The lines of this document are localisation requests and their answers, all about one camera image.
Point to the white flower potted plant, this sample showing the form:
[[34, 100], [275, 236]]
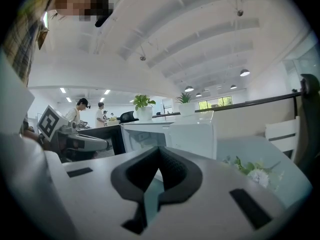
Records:
[[144, 112]]

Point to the white microwave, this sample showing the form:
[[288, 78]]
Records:
[[190, 139]]

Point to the round ceiling spotlight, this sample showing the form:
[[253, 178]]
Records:
[[240, 13], [142, 58]]

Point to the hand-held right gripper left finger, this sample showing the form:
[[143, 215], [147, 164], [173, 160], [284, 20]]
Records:
[[100, 196]]

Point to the person's left forearm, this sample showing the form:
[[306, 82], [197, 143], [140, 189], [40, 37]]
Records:
[[31, 134]]

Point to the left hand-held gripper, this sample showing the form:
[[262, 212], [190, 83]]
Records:
[[51, 122]]

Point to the black railing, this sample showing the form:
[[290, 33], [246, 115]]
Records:
[[275, 98]]

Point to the black head-worn camera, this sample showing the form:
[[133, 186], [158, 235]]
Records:
[[105, 14]]

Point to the small spiky potted plant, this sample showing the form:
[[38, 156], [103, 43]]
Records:
[[186, 107]]

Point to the person's head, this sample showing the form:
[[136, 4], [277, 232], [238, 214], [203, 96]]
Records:
[[75, 1]]

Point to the person's yellow plaid shirt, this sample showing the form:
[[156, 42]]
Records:
[[22, 41]]

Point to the white artificial flower bouquet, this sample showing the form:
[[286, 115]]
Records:
[[257, 176]]

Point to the black office chair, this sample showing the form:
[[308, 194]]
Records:
[[127, 116]]

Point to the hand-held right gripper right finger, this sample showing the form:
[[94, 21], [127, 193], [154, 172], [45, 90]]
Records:
[[212, 209]]

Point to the black framed window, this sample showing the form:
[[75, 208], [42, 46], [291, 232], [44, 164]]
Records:
[[215, 102]]

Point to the black pendant lamp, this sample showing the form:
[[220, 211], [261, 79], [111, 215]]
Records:
[[244, 73], [189, 89], [233, 87], [198, 94]]

